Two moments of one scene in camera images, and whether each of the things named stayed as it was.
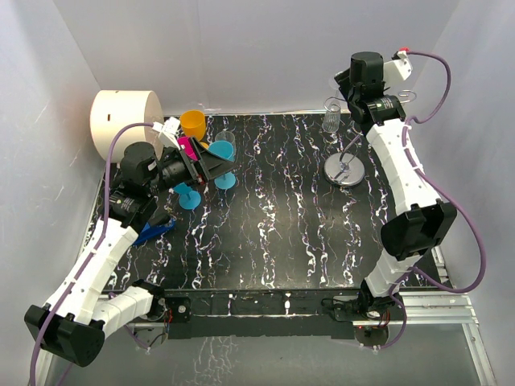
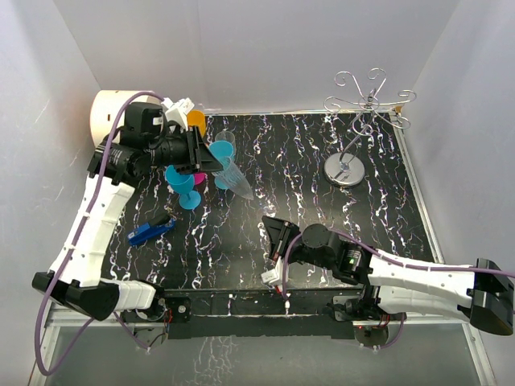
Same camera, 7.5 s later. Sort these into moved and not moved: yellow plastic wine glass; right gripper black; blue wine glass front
Moved: right gripper black
Not moved: yellow plastic wine glass; blue wine glass front
